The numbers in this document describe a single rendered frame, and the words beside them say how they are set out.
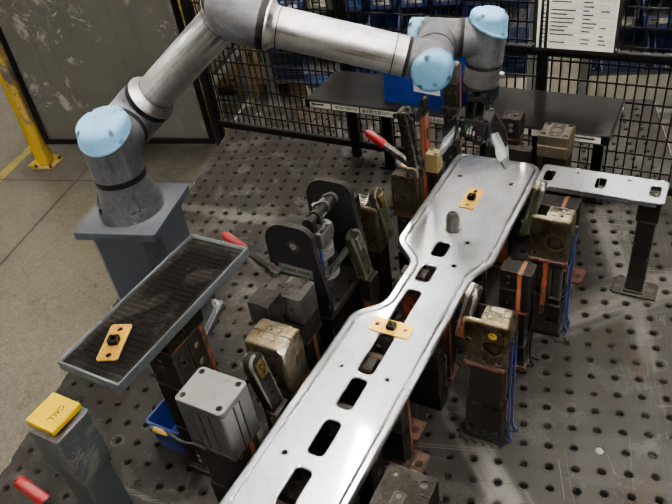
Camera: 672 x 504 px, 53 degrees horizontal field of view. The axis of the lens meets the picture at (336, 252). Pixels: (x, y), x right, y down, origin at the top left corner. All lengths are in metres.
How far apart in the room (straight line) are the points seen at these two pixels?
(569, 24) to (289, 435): 1.33
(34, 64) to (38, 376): 1.91
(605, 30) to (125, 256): 1.34
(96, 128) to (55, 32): 2.56
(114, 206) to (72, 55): 2.55
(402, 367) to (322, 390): 0.15
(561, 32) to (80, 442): 1.55
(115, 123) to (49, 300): 1.97
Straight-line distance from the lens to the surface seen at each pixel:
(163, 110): 1.62
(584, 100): 2.04
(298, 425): 1.20
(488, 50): 1.41
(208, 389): 1.14
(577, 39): 2.02
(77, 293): 3.38
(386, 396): 1.21
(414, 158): 1.64
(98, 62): 4.01
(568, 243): 1.56
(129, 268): 1.66
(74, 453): 1.17
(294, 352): 1.24
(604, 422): 1.59
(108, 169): 1.55
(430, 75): 1.27
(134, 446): 1.67
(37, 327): 3.29
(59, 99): 4.28
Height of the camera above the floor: 1.93
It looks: 38 degrees down
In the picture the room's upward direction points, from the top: 9 degrees counter-clockwise
